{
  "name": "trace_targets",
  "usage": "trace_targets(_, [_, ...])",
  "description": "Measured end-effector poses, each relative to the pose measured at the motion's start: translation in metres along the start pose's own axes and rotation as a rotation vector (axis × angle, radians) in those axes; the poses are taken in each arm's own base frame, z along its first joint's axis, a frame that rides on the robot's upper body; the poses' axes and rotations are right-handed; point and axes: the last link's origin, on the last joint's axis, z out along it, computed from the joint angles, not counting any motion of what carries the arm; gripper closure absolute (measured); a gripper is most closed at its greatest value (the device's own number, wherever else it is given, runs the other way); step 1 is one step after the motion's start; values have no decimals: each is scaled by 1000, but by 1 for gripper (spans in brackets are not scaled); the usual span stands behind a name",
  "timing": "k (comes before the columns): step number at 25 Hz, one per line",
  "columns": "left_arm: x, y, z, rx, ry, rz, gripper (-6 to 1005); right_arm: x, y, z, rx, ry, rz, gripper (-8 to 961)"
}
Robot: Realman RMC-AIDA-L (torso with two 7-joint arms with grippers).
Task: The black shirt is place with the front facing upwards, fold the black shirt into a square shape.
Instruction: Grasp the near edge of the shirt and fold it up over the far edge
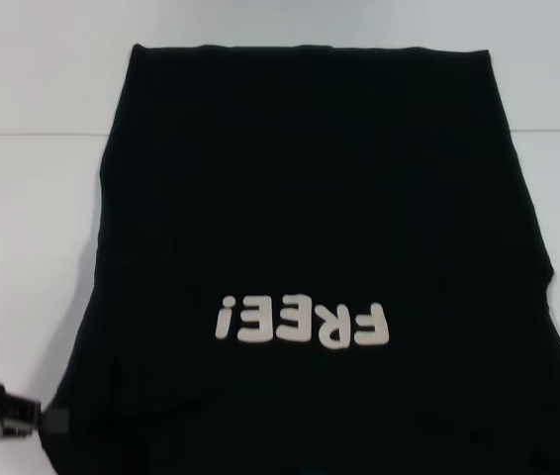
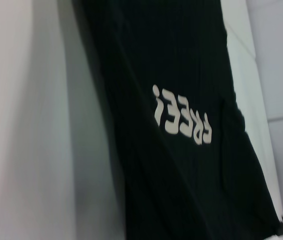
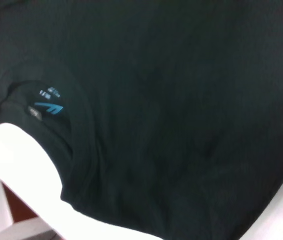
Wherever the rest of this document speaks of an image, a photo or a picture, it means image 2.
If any black T-shirt with FREE! print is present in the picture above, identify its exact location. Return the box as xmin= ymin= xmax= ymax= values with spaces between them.
xmin=76 ymin=0 xmax=283 ymax=240

